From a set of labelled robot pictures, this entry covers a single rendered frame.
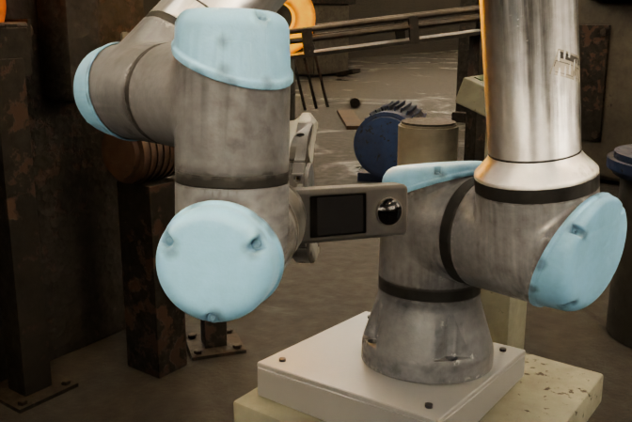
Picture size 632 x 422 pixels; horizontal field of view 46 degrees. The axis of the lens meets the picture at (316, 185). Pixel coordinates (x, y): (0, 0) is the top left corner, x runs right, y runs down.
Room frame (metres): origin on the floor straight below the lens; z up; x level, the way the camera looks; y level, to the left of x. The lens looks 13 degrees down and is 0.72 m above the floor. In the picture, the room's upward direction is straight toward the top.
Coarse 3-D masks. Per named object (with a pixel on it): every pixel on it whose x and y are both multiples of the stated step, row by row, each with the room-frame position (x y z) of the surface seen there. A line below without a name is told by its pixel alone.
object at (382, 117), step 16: (384, 112) 3.10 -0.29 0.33; (400, 112) 3.19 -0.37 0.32; (416, 112) 3.36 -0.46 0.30; (368, 128) 3.10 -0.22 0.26; (384, 128) 3.08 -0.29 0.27; (368, 144) 3.10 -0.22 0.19; (384, 144) 3.08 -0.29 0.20; (368, 160) 3.10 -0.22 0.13; (384, 160) 3.08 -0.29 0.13; (368, 176) 3.23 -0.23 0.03
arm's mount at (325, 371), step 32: (352, 320) 0.91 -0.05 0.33; (288, 352) 0.80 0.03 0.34; (320, 352) 0.80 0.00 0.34; (352, 352) 0.80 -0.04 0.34; (512, 352) 0.81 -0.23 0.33; (288, 384) 0.74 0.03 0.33; (320, 384) 0.72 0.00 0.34; (352, 384) 0.71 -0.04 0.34; (384, 384) 0.72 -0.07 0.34; (416, 384) 0.72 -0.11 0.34; (448, 384) 0.72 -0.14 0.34; (480, 384) 0.72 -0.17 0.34; (512, 384) 0.79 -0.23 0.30; (320, 416) 0.72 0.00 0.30; (352, 416) 0.69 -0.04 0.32; (384, 416) 0.67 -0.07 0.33; (416, 416) 0.65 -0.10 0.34; (448, 416) 0.65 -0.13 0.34; (480, 416) 0.72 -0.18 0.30
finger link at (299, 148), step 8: (296, 128) 0.71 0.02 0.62; (304, 128) 0.69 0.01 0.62; (312, 128) 0.71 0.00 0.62; (296, 136) 0.67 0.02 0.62; (304, 136) 0.67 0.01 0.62; (296, 144) 0.66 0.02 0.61; (304, 144) 0.66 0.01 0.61; (296, 152) 0.66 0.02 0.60; (304, 152) 0.66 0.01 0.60; (296, 160) 0.65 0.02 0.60; (304, 160) 0.65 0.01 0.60
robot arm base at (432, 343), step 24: (384, 288) 0.78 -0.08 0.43; (408, 288) 0.75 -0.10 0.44; (384, 312) 0.77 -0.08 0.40; (408, 312) 0.75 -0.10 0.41; (432, 312) 0.74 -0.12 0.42; (456, 312) 0.74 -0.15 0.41; (480, 312) 0.77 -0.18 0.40; (384, 336) 0.75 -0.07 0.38; (408, 336) 0.74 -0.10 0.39; (432, 336) 0.73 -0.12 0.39; (456, 336) 0.74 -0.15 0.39; (480, 336) 0.75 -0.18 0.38; (384, 360) 0.74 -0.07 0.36; (408, 360) 0.73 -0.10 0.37; (432, 360) 0.72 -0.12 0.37; (456, 360) 0.72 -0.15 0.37; (480, 360) 0.74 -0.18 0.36
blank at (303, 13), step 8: (288, 0) 1.58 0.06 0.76; (296, 0) 1.59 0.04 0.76; (304, 0) 1.59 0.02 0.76; (296, 8) 1.59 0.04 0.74; (304, 8) 1.59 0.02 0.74; (312, 8) 1.60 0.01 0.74; (296, 16) 1.59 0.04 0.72; (304, 16) 1.59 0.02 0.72; (312, 16) 1.60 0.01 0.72; (296, 24) 1.59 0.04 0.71; (304, 24) 1.59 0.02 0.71; (312, 24) 1.60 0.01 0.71; (312, 32) 1.60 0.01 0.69; (296, 48) 1.59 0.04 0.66
